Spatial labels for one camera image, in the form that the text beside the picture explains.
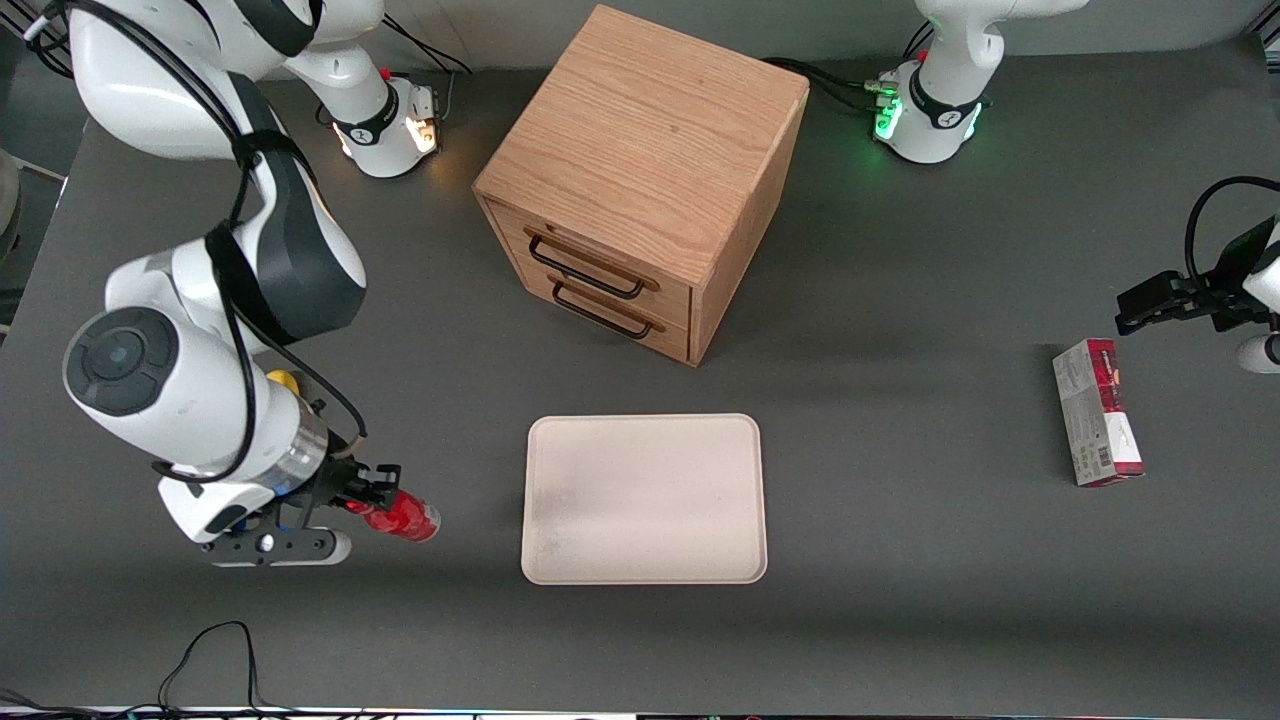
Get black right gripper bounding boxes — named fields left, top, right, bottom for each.
left=268, top=455, right=404, bottom=531

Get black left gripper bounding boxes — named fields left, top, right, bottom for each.
left=1115, top=217, right=1280, bottom=337

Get red coke bottle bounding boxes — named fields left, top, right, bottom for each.
left=346, top=488, right=442, bottom=544

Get beige rectangular tray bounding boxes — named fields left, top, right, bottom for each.
left=520, top=413, right=769, bottom=586

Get grey and red carton box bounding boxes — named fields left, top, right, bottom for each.
left=1052, top=338, right=1146, bottom=488

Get wooden two-drawer cabinet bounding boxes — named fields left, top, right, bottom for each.
left=472, top=4, right=811, bottom=368

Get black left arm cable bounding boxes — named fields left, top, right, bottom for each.
left=1185, top=176, right=1280, bottom=293

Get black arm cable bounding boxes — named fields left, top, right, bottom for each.
left=1185, top=176, right=1280, bottom=293
left=24, top=0, right=368, bottom=485

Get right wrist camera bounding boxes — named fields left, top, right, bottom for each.
left=200, top=525, right=353, bottom=569

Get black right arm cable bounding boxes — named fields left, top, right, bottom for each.
left=24, top=0, right=368, bottom=485

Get black cable at table edge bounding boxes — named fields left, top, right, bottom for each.
left=0, top=620, right=401, bottom=720

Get black wire drawer handle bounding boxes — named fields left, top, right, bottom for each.
left=527, top=233, right=647, bottom=301
left=551, top=281, right=655, bottom=341

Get black left base cables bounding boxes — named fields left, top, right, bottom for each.
left=764, top=20, right=936, bottom=116

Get black base cables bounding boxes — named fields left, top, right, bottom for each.
left=318, top=14, right=476, bottom=126
left=764, top=20, right=936, bottom=116

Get black right base cables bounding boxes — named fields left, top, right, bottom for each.
left=318, top=14, right=476, bottom=126

